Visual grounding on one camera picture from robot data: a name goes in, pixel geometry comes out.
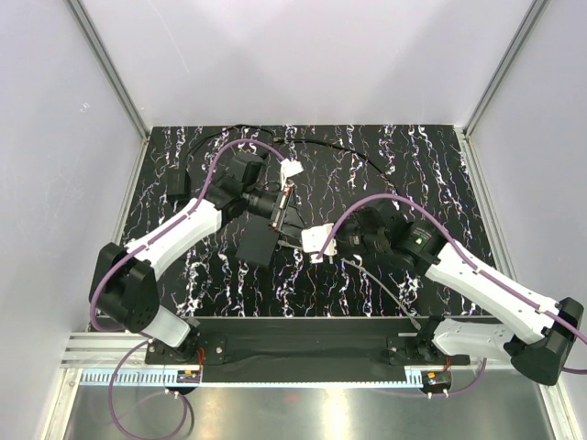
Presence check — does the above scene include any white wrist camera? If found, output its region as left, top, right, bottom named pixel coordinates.
left=301, top=223, right=337, bottom=264
left=280, top=159, right=304, bottom=187

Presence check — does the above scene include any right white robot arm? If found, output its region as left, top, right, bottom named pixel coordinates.
left=333, top=201, right=584, bottom=386

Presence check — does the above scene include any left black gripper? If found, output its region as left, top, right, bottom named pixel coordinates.
left=243, top=186, right=305, bottom=241

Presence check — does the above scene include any black cable gold connector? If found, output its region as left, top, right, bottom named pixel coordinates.
left=271, top=135, right=403, bottom=210

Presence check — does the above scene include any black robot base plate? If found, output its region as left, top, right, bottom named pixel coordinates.
left=145, top=318, right=471, bottom=395

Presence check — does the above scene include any aluminium front rail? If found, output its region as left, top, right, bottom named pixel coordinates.
left=59, top=332, right=560, bottom=370

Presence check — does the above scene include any aluminium frame post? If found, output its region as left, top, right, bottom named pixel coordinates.
left=64, top=0, right=150, bottom=141
left=462, top=0, right=550, bottom=138

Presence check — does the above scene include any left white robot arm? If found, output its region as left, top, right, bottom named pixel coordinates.
left=89, top=152, right=303, bottom=363

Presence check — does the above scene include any black marble pattern mat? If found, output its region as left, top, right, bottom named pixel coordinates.
left=120, top=125, right=493, bottom=318

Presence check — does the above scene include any right aluminium frame post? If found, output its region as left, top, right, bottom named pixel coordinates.
left=462, top=0, right=550, bottom=138

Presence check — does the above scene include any left aluminium frame post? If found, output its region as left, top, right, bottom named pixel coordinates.
left=64, top=0, right=150, bottom=141

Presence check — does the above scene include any white slotted cable duct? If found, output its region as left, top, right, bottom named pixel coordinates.
left=81, top=364, right=423, bottom=389

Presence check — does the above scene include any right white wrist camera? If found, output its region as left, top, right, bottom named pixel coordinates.
left=301, top=223, right=337, bottom=264

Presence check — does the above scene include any grey ethernet cable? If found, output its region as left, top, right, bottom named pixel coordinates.
left=277, top=242, right=422, bottom=329

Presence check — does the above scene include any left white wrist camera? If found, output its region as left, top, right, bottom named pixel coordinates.
left=280, top=159, right=304, bottom=187

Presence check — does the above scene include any black power adapter cable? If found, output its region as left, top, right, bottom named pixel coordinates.
left=165, top=123, right=277, bottom=212

